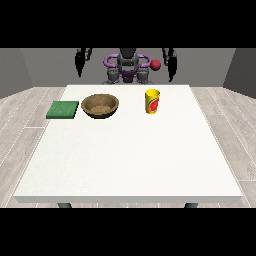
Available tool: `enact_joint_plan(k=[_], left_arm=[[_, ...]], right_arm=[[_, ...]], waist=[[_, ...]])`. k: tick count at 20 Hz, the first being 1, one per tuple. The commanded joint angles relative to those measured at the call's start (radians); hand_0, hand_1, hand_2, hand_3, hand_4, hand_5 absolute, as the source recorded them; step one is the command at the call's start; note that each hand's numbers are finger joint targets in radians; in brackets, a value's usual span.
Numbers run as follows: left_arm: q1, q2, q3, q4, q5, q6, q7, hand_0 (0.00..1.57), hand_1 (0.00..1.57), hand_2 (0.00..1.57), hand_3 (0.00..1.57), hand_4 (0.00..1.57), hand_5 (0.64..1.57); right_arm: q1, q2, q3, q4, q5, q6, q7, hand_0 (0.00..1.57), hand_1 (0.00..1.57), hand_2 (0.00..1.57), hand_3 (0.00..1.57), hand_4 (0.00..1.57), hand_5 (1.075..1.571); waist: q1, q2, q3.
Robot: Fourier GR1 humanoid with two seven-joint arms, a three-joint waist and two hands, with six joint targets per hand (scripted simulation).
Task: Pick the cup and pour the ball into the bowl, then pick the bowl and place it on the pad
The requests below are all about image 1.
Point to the yellow cup with melon print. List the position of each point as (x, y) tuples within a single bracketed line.
[(152, 101)]

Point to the brown wooden bowl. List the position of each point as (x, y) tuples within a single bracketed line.
[(100, 106)]

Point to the green square pad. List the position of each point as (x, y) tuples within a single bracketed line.
[(62, 109)]

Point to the small red ball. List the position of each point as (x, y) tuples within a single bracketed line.
[(155, 65)]

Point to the grey robot trunk purple rings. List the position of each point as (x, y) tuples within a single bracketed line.
[(127, 68)]

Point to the dark table leg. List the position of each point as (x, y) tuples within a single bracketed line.
[(64, 205), (191, 205)]

